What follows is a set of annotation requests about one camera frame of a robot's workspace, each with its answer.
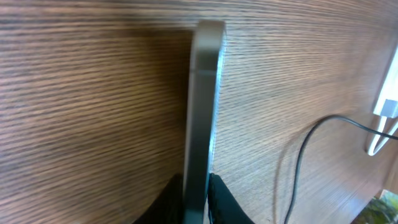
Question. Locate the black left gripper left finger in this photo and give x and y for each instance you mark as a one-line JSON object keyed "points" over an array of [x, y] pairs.
{"points": [[167, 208]]}

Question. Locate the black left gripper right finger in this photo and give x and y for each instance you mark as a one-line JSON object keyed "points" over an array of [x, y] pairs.
{"points": [[222, 206]]}

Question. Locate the blue Galaxy S25 smartphone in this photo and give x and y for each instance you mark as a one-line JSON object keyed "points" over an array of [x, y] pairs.
{"points": [[206, 64]]}

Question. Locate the colourful patterned cloth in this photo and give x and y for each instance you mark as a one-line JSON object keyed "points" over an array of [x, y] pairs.
{"points": [[381, 209]]}

